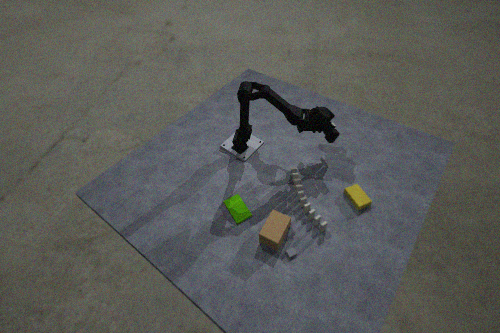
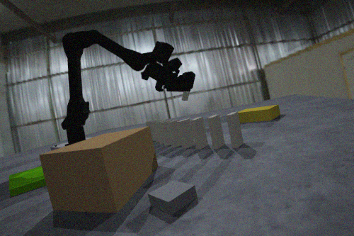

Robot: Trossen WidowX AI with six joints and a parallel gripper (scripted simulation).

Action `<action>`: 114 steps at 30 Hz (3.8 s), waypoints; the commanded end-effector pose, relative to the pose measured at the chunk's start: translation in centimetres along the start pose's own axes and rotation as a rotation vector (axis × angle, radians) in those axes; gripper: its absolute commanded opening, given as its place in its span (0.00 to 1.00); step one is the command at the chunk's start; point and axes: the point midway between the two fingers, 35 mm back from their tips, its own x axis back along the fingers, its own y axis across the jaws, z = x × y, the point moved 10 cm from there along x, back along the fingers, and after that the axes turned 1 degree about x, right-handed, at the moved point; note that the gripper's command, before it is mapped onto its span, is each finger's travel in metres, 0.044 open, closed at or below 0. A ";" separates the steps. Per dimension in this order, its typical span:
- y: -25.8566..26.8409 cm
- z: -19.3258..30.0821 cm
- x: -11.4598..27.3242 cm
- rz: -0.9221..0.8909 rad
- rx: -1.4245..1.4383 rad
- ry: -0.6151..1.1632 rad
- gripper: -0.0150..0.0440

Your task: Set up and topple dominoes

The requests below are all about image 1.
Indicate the yellow block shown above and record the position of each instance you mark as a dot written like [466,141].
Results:
[357,195]

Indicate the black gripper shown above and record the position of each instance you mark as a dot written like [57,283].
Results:
[330,132]

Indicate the brown rectangular block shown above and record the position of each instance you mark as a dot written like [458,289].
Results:
[274,229]

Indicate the green rectangular block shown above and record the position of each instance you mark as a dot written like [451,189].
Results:
[237,208]

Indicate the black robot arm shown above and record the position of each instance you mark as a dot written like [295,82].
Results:
[292,113]

